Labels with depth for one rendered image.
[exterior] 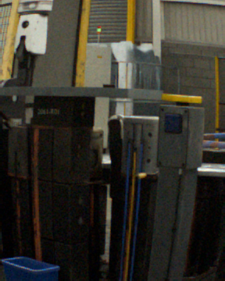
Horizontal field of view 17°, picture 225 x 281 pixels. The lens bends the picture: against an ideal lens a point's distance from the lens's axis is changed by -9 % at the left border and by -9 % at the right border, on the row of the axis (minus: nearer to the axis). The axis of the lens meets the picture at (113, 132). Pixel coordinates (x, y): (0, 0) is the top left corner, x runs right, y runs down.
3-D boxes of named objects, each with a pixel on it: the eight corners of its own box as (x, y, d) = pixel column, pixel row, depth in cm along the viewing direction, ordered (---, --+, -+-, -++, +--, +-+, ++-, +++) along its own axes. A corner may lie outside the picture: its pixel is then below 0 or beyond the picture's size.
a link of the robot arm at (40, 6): (45, -1, 157) (44, 11, 158) (57, 3, 166) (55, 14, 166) (13, 3, 159) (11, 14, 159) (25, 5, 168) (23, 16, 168)
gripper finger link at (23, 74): (27, 56, 159) (24, 87, 160) (32, 57, 162) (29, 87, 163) (15, 57, 160) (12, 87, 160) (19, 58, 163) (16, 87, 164)
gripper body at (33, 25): (41, 8, 157) (35, 54, 158) (55, 11, 167) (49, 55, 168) (12, 10, 159) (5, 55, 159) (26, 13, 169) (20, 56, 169)
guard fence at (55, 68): (7, 254, 493) (20, -20, 483) (-6, 249, 501) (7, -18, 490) (87, 243, 581) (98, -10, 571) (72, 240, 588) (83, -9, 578)
